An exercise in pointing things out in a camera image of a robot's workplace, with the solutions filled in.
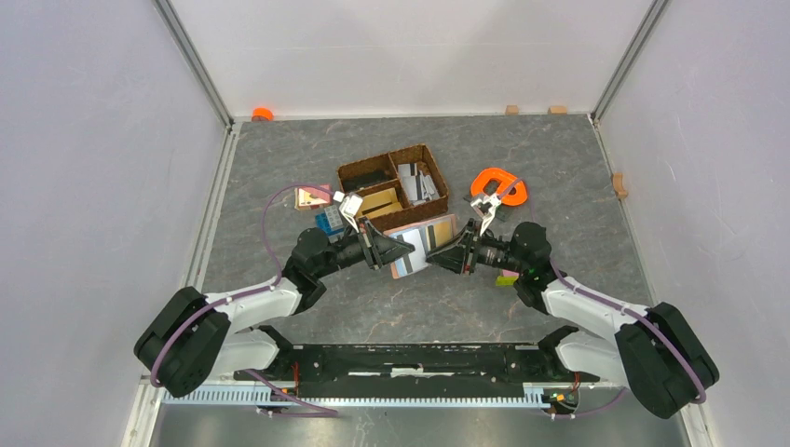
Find gold card front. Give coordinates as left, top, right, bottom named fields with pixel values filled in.
left=356, top=187, right=403, bottom=220

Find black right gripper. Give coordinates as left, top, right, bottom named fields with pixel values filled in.
left=425, top=218, right=526, bottom=276

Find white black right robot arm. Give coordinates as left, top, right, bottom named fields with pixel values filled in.
left=427, top=220, right=720, bottom=419

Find orange plastic ring toy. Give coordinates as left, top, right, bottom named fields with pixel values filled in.
left=470, top=168, right=528, bottom=207

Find black cards in basket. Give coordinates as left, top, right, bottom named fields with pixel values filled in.
left=341, top=169, right=392, bottom=192

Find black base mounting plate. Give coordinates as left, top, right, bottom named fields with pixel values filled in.
left=260, top=343, right=600, bottom=399

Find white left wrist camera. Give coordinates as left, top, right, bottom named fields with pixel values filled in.
left=333, top=191, right=363, bottom=232

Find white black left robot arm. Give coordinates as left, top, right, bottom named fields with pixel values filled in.
left=133, top=219, right=415, bottom=398

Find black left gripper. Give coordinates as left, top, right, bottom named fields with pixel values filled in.
left=314, top=216, right=415, bottom=278

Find brown woven basket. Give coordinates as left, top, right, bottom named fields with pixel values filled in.
left=337, top=143, right=450, bottom=232

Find orange round cap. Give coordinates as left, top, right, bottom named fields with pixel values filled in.
left=251, top=107, right=274, bottom=122

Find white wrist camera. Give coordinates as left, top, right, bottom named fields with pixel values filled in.
left=333, top=191, right=363, bottom=232
left=470, top=193, right=501, bottom=237

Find yellow-green small block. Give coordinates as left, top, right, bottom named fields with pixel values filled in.
left=495, top=270, right=520, bottom=287

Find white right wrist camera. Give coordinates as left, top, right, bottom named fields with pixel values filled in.
left=470, top=193, right=501, bottom=237

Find curved wooden piece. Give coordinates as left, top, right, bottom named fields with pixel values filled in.
left=611, top=172, right=629, bottom=200

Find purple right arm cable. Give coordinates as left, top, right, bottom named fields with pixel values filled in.
left=493, top=179, right=709, bottom=421

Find blue building block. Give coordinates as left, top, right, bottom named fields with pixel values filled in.
left=314, top=212, right=344, bottom=242

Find grey cable duct strip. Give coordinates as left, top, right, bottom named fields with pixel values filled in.
left=161, top=385, right=550, bottom=410

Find pink tan small box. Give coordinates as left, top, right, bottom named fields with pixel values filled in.
left=294, top=184, right=334, bottom=210

